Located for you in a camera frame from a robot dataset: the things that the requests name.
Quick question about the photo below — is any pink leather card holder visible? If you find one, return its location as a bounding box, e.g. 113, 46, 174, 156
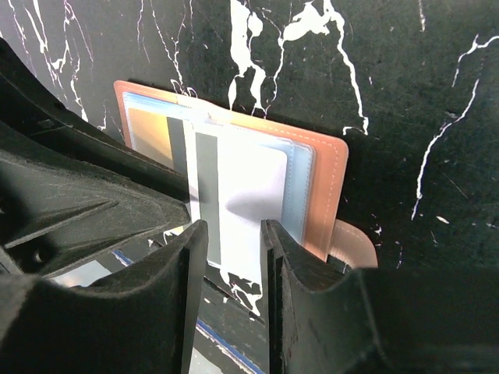
114, 80, 378, 268

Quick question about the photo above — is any silver VIP card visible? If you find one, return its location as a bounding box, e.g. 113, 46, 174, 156
184, 122, 288, 284

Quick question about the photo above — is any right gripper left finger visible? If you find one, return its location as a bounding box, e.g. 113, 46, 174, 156
1, 221, 208, 373

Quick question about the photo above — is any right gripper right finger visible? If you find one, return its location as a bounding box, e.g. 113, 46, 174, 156
260, 220, 498, 373

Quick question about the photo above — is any gold magnetic stripe card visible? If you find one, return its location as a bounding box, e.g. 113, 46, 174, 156
127, 108, 187, 176

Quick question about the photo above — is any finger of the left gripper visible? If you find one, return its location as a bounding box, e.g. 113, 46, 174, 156
1, 42, 189, 277

